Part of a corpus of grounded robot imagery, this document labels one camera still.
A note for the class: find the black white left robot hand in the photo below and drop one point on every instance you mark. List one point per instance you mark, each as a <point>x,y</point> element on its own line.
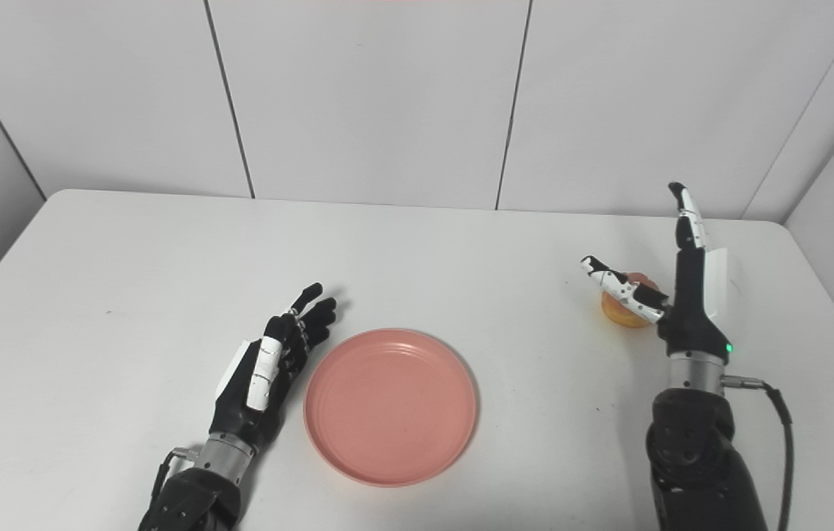
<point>247,383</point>

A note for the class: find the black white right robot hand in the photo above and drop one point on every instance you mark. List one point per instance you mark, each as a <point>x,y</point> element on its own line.
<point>691,310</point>

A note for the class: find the cream puff pastry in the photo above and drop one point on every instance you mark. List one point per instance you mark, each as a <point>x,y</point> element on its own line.
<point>627,311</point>

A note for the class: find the pink round plate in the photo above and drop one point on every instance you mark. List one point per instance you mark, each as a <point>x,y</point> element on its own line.
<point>390,407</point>

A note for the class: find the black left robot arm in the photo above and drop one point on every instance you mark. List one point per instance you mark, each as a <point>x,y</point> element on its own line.
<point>199,490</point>

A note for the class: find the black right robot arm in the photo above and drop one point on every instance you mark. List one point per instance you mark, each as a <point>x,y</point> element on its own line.
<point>697,457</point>

